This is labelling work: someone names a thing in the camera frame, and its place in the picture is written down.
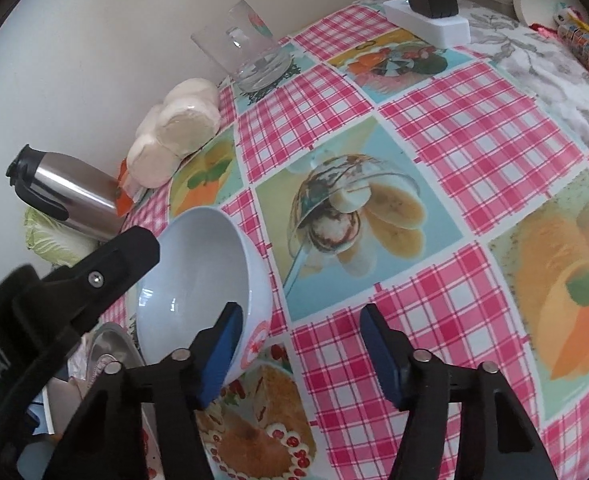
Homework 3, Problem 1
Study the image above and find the stainless steel thermos jug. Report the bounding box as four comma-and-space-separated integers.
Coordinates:
5, 144, 122, 243

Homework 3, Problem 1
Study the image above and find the clear glass mug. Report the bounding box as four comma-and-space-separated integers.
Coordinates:
190, 0, 294, 93

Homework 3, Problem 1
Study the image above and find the light blue floral bowl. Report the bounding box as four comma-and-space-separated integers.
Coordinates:
135, 206, 271, 396

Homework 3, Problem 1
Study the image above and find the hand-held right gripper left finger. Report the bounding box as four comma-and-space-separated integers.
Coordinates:
42, 301, 245, 480

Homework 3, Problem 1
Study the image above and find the stainless steel deep plate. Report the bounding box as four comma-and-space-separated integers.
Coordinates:
87, 322, 145, 376

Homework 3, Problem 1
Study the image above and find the bag of white steamed buns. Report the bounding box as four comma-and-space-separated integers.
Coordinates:
126, 77, 221, 188

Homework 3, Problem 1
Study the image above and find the white power strip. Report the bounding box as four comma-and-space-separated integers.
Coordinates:
383, 0, 471, 47

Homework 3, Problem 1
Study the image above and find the colourful candy roll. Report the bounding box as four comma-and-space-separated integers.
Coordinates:
555, 7, 589, 86

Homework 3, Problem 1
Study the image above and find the napa cabbage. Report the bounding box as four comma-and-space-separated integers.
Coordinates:
23, 207, 100, 267

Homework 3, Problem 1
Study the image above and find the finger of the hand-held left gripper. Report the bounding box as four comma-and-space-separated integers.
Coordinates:
12, 226, 161, 361

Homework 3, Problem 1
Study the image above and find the orange snack packet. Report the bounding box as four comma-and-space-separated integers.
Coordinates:
114, 157, 142, 217

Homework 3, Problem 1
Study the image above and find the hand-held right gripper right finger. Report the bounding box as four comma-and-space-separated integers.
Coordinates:
359, 303, 558, 480

